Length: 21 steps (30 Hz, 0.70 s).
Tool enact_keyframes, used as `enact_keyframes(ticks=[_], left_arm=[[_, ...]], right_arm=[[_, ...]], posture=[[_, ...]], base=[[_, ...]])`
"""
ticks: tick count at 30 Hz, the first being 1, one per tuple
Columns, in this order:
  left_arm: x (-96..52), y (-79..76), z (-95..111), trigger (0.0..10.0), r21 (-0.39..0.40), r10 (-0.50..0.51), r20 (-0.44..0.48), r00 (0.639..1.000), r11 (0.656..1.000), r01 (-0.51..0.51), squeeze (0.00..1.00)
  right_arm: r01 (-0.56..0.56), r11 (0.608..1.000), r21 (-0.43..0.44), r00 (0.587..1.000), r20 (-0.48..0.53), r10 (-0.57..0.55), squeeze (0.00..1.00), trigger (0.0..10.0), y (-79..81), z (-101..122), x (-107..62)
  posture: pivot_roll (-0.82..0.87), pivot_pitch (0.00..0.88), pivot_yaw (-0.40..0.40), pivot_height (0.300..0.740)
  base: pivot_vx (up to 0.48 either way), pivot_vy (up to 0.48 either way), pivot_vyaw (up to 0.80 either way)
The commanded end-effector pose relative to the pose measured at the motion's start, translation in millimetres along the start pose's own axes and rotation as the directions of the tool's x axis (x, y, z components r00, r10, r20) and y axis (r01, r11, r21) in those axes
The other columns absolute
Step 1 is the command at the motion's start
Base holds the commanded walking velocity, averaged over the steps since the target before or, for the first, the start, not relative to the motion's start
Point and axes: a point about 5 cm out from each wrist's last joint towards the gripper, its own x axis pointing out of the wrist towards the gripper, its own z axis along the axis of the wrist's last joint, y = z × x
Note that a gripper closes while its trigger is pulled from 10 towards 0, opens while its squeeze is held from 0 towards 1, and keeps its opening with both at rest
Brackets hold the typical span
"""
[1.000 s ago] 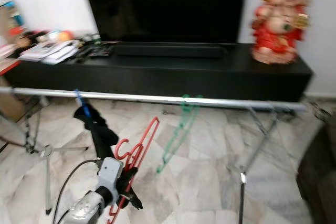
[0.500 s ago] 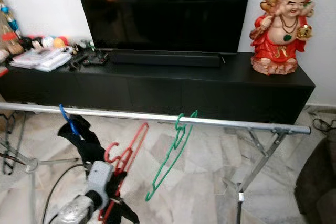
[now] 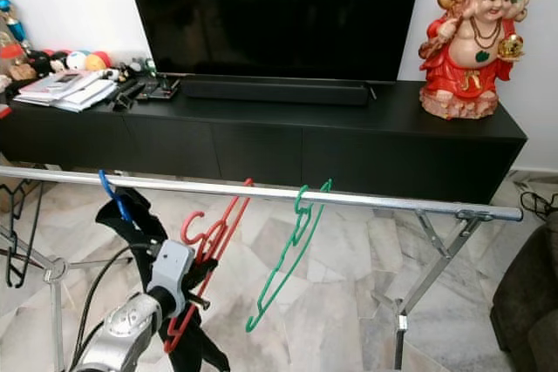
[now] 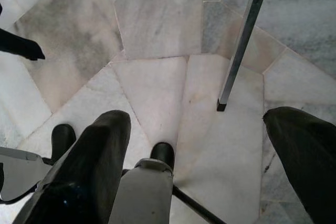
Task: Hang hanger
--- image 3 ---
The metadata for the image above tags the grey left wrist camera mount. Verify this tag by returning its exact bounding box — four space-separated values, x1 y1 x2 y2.
148 240 194 299

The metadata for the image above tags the black television console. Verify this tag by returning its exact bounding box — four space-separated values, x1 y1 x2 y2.
0 78 528 206

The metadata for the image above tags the black remote control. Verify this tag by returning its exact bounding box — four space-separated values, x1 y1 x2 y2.
112 83 145 113

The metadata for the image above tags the black soundbar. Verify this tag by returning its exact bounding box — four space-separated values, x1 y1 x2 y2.
181 77 374 107

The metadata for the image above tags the silver metal clothes rack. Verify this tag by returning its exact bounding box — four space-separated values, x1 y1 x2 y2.
0 166 524 372

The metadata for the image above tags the blue plastic hanger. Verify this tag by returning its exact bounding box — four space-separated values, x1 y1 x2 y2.
98 170 136 225

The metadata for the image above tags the red laughing Buddha statue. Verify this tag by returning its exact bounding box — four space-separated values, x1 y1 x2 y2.
418 0 529 120

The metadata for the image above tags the black flat screen television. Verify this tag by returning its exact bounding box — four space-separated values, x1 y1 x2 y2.
122 0 426 82

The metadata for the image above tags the white paper stack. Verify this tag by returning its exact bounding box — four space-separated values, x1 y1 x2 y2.
13 70 119 112

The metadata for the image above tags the blue and gold ornament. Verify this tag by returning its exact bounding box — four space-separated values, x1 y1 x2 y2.
0 0 23 42

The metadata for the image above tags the red plastic hanger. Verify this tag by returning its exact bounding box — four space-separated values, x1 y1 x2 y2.
164 179 254 354

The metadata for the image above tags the green plastic hanger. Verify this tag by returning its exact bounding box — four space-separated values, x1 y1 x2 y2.
246 179 332 334

